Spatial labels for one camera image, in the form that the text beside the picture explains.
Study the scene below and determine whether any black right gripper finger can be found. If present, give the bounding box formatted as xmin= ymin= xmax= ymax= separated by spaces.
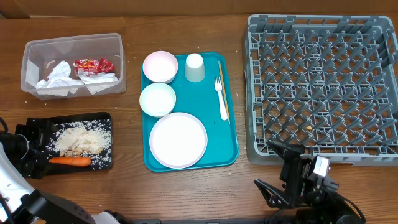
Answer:
xmin=267 ymin=141 xmax=306 ymax=161
xmin=254 ymin=179 xmax=288 ymax=208

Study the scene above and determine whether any white napkin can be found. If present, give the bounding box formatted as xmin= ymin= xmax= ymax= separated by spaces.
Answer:
xmin=35 ymin=61 xmax=118 ymax=96

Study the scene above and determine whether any orange carrot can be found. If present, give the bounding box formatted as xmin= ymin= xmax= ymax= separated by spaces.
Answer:
xmin=49 ymin=157 xmax=91 ymax=167

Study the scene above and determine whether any red snack wrapper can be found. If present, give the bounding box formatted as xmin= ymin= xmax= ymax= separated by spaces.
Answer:
xmin=74 ymin=58 xmax=116 ymax=75

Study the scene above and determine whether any white plastic fork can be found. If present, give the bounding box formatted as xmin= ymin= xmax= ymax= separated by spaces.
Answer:
xmin=214 ymin=77 xmax=228 ymax=121

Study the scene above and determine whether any white plate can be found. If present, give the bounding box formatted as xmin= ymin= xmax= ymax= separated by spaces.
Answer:
xmin=149 ymin=112 xmax=208 ymax=169

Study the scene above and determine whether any wooden chopstick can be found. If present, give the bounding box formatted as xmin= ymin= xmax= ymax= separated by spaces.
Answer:
xmin=218 ymin=61 xmax=231 ymax=124

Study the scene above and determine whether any white cup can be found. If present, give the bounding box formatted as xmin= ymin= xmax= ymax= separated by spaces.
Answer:
xmin=185 ymin=53 xmax=205 ymax=83

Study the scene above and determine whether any cream bowl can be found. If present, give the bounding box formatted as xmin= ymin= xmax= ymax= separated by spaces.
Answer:
xmin=139 ymin=83 xmax=177 ymax=118

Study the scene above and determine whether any pink bowl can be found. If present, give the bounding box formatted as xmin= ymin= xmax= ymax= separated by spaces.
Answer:
xmin=142 ymin=50 xmax=178 ymax=83

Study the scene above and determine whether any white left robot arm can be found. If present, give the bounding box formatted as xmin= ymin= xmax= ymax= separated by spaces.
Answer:
xmin=1 ymin=116 xmax=126 ymax=224

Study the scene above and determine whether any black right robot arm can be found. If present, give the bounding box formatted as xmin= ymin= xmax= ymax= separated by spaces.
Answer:
xmin=254 ymin=141 xmax=366 ymax=223

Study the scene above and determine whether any grey dishwasher rack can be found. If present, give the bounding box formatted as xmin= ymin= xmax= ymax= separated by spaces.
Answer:
xmin=243 ymin=14 xmax=397 ymax=166

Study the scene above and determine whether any clear plastic bin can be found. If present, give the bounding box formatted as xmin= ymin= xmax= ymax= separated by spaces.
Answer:
xmin=21 ymin=33 xmax=126 ymax=100

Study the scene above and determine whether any teal serving tray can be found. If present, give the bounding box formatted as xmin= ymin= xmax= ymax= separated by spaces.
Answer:
xmin=142 ymin=52 xmax=239 ymax=172

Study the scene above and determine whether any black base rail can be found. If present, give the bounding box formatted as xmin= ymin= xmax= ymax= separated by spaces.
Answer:
xmin=131 ymin=216 xmax=295 ymax=224

